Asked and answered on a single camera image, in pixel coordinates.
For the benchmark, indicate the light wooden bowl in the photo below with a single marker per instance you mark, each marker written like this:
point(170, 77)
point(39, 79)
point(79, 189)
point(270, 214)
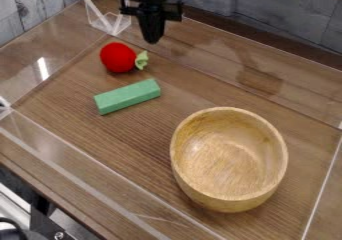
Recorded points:
point(229, 159)

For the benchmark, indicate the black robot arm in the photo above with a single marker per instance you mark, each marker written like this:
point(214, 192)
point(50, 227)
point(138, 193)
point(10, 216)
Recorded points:
point(153, 13)

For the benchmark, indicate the black bracket bottom left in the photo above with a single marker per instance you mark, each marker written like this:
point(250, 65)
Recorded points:
point(46, 227)

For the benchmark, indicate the green rectangular block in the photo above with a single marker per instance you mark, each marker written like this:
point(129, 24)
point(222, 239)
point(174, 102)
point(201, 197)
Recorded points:
point(127, 96)

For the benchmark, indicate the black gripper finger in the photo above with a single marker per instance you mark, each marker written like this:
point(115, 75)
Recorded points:
point(161, 27)
point(149, 27)

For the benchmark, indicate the red plush fruit green stem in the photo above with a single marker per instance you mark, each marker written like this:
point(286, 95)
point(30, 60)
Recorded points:
point(121, 59)

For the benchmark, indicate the clear acrylic tray enclosure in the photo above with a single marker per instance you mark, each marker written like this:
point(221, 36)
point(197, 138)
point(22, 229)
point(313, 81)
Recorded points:
point(102, 165)

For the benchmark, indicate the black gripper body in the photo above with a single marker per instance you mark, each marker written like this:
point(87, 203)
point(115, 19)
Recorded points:
point(169, 10)

